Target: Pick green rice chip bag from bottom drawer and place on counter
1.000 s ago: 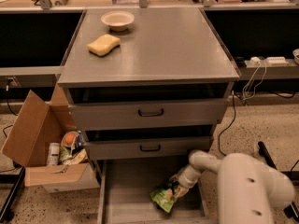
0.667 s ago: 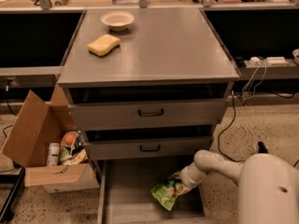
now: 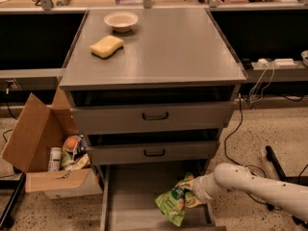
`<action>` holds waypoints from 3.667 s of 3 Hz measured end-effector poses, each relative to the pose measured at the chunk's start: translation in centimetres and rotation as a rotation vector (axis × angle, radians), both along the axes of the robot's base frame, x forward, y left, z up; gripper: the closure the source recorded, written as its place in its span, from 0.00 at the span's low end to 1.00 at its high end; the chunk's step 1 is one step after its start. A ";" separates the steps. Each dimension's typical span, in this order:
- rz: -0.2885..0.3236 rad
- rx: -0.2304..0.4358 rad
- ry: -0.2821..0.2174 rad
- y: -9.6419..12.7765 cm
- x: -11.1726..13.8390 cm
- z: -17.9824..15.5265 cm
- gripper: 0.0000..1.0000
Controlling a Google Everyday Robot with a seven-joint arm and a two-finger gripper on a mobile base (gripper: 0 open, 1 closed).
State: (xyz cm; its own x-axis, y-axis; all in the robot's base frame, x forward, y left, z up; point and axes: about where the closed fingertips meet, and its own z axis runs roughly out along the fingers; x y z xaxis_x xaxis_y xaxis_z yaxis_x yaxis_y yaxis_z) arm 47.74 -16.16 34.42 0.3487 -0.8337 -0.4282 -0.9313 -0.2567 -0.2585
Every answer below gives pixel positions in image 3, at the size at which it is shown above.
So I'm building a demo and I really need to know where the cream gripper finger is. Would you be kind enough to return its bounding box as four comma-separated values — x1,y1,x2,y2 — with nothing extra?
177,180,194,191
185,194,202,208

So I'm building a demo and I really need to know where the green rice chip bag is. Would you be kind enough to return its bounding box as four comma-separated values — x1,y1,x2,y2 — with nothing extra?
155,172,194,227

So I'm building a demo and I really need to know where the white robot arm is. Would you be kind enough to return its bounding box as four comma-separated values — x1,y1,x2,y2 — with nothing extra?
179,163,308,222

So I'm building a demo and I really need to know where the open bottom grey drawer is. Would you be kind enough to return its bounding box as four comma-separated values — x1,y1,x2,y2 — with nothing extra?
100,161,227,231

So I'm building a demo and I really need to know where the top grey drawer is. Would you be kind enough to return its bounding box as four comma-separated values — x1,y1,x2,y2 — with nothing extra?
71,102,233,135

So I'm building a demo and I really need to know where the middle grey drawer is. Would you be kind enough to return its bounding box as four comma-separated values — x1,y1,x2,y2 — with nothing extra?
88,141,219,165

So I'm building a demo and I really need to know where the grey drawer cabinet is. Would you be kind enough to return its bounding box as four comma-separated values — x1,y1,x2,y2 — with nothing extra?
59,7,248,231

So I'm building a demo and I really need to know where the orange snack bag in box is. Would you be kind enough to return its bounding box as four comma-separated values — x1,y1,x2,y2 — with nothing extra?
61,136,89,170

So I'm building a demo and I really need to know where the black stand leg right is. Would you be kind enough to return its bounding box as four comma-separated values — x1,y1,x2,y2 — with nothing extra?
265,145,308,228

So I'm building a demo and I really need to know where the black stand leg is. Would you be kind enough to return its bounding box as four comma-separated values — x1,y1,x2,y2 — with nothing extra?
265,145,308,228
0,173,26,231

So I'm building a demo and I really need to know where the white can in box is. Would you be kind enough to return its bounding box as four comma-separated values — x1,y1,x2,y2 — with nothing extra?
48,147,62,171

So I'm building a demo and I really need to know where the white power strip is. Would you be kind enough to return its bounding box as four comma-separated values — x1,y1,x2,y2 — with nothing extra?
251,58,298,70

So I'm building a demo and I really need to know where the open cardboard box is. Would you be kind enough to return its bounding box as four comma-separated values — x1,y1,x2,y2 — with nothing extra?
2,90,102,199

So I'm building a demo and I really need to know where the yellow sponge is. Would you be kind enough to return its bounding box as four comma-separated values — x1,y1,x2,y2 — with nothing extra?
90,36,124,59

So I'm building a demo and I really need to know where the white bowl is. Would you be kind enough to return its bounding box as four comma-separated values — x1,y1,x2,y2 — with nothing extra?
104,12,139,33

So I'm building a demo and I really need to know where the black stand leg left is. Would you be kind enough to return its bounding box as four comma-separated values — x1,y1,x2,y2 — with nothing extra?
0,173,26,231

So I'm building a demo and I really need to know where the black power cable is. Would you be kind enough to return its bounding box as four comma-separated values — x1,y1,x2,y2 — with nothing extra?
223,93,283,212

